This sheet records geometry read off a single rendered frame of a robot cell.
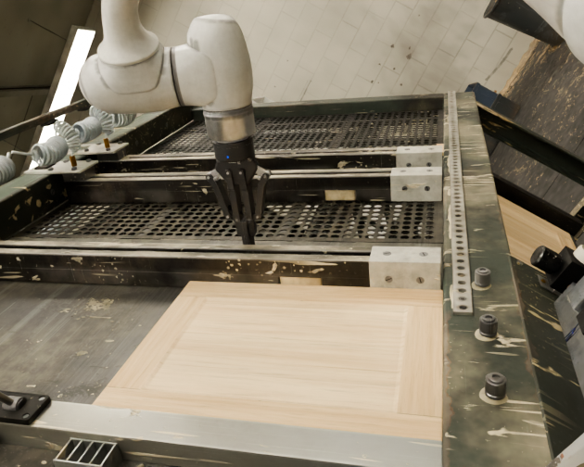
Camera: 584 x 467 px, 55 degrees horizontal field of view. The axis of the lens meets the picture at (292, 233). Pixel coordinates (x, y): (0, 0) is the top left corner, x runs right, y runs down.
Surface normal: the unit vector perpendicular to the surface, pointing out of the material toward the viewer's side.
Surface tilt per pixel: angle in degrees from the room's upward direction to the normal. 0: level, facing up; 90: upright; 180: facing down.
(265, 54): 90
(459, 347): 59
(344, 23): 90
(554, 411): 90
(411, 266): 90
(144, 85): 117
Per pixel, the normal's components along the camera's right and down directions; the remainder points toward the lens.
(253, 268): -0.24, 0.43
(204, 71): -0.02, 0.39
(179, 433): -0.10, -0.91
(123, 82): 0.00, 0.65
